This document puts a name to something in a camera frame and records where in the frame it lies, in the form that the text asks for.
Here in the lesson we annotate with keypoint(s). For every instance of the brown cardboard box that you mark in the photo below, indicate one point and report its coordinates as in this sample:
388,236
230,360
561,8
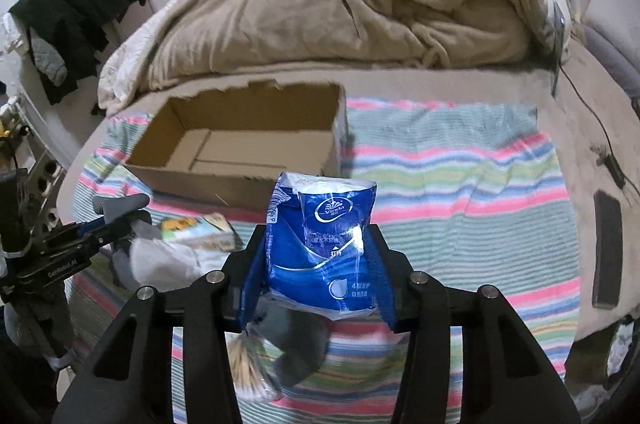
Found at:
228,147

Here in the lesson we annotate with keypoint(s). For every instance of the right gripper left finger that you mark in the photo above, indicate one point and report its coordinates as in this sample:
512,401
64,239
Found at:
127,376

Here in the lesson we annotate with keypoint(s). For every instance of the beige plush blanket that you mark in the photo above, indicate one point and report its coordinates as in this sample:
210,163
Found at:
193,38

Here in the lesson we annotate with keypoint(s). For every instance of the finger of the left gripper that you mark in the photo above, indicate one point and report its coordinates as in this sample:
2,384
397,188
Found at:
112,208
112,231

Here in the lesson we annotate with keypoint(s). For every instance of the black phone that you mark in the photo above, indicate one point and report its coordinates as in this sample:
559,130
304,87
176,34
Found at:
609,252

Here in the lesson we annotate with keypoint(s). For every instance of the dark hanging clothes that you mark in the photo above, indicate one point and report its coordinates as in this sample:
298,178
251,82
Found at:
65,37

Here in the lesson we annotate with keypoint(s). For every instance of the white grey sock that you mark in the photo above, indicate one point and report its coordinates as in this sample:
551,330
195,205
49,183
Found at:
149,260

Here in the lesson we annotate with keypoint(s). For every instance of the white floral pillow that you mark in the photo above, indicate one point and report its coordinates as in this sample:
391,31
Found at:
557,27

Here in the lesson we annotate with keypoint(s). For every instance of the dark grey sock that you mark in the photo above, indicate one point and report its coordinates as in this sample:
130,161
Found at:
302,338

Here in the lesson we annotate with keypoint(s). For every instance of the blue plastic pouch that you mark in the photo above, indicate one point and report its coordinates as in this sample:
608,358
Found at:
314,245

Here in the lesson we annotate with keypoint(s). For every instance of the clear bag with contents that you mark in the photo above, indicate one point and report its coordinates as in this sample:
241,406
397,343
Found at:
251,380

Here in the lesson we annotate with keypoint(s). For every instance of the small colourful carton pack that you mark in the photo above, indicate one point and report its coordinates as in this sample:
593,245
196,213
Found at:
211,231

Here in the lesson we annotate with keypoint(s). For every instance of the white floral headboard cushion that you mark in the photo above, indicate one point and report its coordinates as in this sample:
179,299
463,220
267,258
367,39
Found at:
612,36

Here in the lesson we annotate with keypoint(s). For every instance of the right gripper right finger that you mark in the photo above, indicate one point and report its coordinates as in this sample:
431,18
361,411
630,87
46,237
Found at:
506,376

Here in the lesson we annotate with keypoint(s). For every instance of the striped colourful towel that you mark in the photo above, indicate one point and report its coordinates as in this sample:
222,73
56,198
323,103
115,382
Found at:
471,194

